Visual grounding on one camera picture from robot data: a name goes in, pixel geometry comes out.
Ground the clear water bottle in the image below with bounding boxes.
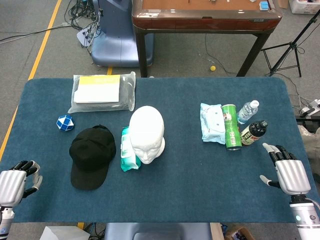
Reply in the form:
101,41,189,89
236,99,260,125

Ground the green chips can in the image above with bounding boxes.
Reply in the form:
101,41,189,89
221,103,243,152

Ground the white grey power strip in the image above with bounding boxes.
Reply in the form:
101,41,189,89
299,98,320,117

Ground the tangled black cable bundle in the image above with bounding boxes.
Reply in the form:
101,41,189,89
64,0,105,31

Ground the white foam mannequin head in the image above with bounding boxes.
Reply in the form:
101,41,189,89
129,105,166,165

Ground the brown mahjong table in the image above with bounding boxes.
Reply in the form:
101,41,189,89
131,0,283,78

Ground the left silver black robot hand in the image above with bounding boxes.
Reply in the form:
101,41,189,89
0,160,43,207

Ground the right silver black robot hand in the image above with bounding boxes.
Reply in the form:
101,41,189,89
259,142,312,196

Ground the black baseball cap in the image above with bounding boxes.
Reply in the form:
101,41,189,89
69,124,117,191

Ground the black tripod stand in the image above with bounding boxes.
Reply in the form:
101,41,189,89
260,9,320,78

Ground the clear bag with yellow-white packet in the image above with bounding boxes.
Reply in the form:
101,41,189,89
67,71,137,114

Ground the white paper sheet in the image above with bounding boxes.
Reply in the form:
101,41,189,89
39,226,90,240

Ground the blue felt table mat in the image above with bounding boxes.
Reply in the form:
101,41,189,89
0,76,312,224

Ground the white power strip with plugs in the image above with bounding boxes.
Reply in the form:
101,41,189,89
76,24,101,48

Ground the grey beige shoe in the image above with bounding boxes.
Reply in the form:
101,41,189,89
298,124,320,166

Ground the green wet wipes pack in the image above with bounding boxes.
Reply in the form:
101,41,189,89
120,126,142,173

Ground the light blue wet wipes pack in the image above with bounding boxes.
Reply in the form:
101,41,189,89
199,102,226,146

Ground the black-capped drink bottle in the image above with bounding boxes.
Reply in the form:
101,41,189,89
240,120,269,146

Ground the blue robot base with column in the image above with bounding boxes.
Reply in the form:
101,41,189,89
90,0,155,68

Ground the blue-grey robot chassis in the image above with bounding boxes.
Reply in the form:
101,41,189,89
103,222,213,240

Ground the blue white snake cube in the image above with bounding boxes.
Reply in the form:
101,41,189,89
56,114,75,132

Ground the open cardboard box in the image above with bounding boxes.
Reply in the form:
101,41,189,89
223,226,256,240

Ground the white storage box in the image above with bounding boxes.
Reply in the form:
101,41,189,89
288,0,320,15

